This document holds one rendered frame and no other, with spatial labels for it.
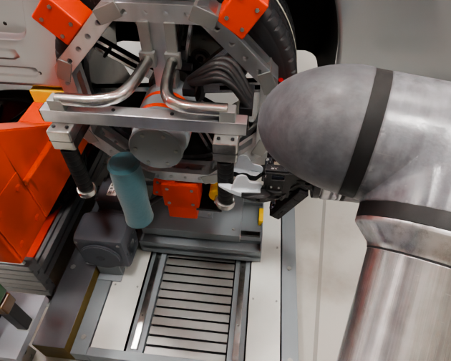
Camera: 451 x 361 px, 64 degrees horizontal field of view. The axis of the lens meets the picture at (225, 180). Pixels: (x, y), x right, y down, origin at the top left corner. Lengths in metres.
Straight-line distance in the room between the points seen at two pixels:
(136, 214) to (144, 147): 0.31
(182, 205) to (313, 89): 0.95
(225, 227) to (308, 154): 1.17
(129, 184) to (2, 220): 0.32
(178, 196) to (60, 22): 0.59
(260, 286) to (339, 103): 1.25
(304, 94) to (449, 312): 0.19
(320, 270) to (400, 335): 1.37
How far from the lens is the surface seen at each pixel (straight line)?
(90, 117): 0.78
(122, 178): 0.99
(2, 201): 1.05
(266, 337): 1.43
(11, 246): 1.12
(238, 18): 0.81
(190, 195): 1.17
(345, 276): 1.68
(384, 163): 0.30
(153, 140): 0.83
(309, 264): 1.67
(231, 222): 1.47
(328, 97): 0.30
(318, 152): 0.30
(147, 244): 1.54
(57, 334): 1.49
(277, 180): 0.74
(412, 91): 0.31
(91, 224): 1.32
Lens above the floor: 1.42
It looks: 48 degrees down
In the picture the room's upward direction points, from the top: straight up
